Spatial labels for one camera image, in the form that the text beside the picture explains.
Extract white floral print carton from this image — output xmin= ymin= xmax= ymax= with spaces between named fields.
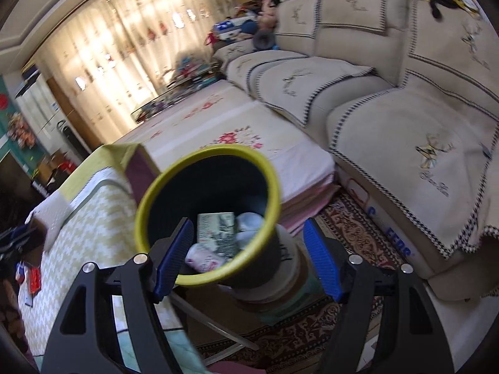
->
xmin=196 ymin=212 xmax=236 ymax=260

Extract red patterned rug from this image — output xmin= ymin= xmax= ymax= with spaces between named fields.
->
xmin=187 ymin=191 xmax=414 ymax=374

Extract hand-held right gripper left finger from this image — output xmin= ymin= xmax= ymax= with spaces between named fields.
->
xmin=41 ymin=218 xmax=196 ymax=374

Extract grey round cushion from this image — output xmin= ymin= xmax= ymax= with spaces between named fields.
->
xmin=253 ymin=31 xmax=278 ymax=51

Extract black flat television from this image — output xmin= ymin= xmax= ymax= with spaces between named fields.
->
xmin=0 ymin=152 xmax=51 ymax=227

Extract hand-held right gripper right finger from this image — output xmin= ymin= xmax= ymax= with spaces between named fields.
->
xmin=302 ymin=218 xmax=455 ymax=374

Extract glass coffee table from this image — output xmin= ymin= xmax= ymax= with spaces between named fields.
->
xmin=130 ymin=60 xmax=223 ymax=123

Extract beige patterned curtains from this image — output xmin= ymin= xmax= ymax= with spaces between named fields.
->
xmin=33 ymin=0 xmax=258 ymax=145

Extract white standing air conditioner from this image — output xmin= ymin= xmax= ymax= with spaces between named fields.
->
xmin=16 ymin=72 xmax=79 ymax=152

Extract pink strawberry milk carton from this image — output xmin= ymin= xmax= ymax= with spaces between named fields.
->
xmin=184 ymin=242 xmax=227 ymax=274

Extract artificial flower decoration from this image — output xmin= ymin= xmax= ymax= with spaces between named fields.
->
xmin=8 ymin=113 xmax=36 ymax=149

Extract yellow rimmed black trash bin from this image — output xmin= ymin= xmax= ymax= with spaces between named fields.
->
xmin=134 ymin=145 xmax=295 ymax=291

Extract floral beige mattress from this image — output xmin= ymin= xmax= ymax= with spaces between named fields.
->
xmin=111 ymin=80 xmax=336 ymax=238

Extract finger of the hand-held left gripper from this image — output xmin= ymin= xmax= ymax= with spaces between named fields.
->
xmin=0 ymin=226 xmax=37 ymax=256

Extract white paper bowl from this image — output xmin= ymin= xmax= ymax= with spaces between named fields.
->
xmin=234 ymin=212 xmax=266 ymax=248

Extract black tower fan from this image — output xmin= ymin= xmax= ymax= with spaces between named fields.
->
xmin=56 ymin=121 xmax=92 ymax=156

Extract round beige stool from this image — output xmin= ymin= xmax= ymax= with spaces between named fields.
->
xmin=172 ymin=230 xmax=324 ymax=359

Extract blue star print bag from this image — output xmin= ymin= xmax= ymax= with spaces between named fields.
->
xmin=214 ymin=19 xmax=242 ymax=40

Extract beige covered sofa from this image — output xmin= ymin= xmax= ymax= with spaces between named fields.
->
xmin=212 ymin=0 xmax=499 ymax=302

